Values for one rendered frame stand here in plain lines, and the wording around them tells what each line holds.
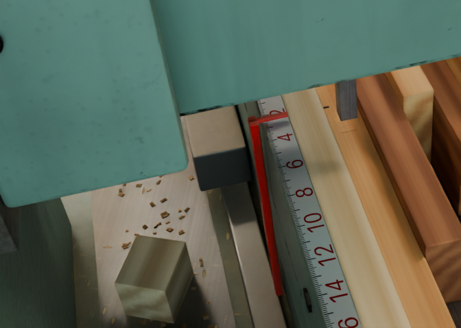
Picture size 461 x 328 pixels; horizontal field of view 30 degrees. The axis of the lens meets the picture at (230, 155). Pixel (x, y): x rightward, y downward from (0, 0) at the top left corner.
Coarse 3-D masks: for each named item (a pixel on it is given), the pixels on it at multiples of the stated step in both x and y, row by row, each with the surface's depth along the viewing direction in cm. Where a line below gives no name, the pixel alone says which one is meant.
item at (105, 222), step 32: (192, 160) 66; (96, 192) 65; (128, 192) 64; (160, 192) 64; (192, 192) 64; (256, 192) 63; (96, 224) 62; (128, 224) 62; (160, 224) 62; (192, 224) 61; (224, 224) 61; (96, 256) 60; (192, 256) 59; (224, 256) 59; (96, 288) 58; (192, 288) 57; (224, 288) 57; (96, 320) 56; (128, 320) 56; (192, 320) 55; (224, 320) 55; (288, 320) 54
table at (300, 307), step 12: (240, 108) 60; (252, 156) 58; (276, 216) 48; (276, 228) 50; (276, 240) 52; (288, 252) 46; (288, 264) 47; (288, 276) 49; (300, 300) 44; (300, 312) 46; (456, 312) 41; (300, 324) 48; (456, 324) 41
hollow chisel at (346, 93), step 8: (352, 80) 43; (336, 88) 44; (344, 88) 43; (352, 88) 43; (336, 96) 44; (344, 96) 44; (352, 96) 44; (336, 104) 45; (344, 104) 44; (352, 104) 44; (344, 112) 44; (352, 112) 44; (344, 120) 45
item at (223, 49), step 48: (192, 0) 35; (240, 0) 35; (288, 0) 36; (336, 0) 36; (384, 0) 36; (432, 0) 37; (192, 48) 36; (240, 48) 37; (288, 48) 37; (336, 48) 38; (384, 48) 38; (432, 48) 39; (192, 96) 38; (240, 96) 39
